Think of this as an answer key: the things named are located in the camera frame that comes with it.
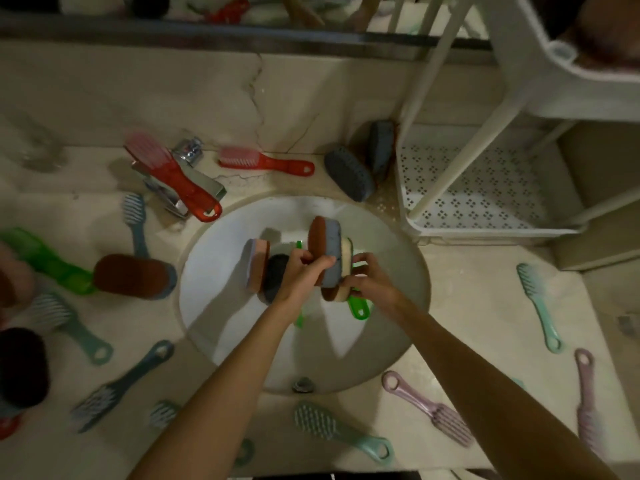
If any person's right hand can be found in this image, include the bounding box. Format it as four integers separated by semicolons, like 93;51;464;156
339;252;404;318

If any person's left hand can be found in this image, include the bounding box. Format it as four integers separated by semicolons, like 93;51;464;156
273;247;337;316

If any grey sponge with brown pad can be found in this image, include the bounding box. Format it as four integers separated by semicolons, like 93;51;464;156
307;216;344;290

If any person's right forearm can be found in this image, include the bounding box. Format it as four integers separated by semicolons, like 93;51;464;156
384;294;621;480

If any person's left forearm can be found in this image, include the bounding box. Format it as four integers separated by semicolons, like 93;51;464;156
127;294;303;480

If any green plastic scrub brush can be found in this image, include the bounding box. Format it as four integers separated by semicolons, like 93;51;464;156
294;239;374;329

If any pink and orange sponge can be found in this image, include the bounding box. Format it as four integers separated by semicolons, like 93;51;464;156
241;238;271;295

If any dark grey sponge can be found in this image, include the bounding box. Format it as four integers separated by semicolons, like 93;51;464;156
368;119;397;183
323;145;377;203

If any white round sink basin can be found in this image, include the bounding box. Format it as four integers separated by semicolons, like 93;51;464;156
177;195;432;396

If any small red scrub brush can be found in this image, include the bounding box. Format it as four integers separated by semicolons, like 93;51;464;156
217;146;316;177

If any mauve scrub brush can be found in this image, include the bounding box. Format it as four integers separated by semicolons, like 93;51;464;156
573;348;609;458
381;370;475;448

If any teal scrub brush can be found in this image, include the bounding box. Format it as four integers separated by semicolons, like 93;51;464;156
29;293;115;367
293;402;395;466

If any white plastic shelf rack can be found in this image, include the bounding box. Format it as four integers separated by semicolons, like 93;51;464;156
387;0;640;241

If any chrome faucet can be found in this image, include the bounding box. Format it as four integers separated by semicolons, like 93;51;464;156
131;137;229;219

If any large red scrub brush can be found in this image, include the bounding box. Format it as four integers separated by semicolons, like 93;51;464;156
123;132;224;223

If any mint green scrub brush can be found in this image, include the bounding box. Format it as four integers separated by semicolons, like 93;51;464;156
516;263;565;355

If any brown scouring sponge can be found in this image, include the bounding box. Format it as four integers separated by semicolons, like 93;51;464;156
93;253;179;301

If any small blue scrub brush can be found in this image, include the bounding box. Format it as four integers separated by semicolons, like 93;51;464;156
122;193;151;260

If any translucent green scrub brush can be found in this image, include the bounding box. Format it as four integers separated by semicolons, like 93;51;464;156
0;227;99;296

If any large black sponge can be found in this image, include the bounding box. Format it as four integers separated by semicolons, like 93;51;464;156
0;327;51;411

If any wall mirror with metal edge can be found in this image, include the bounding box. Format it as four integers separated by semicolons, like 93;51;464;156
0;0;494;61

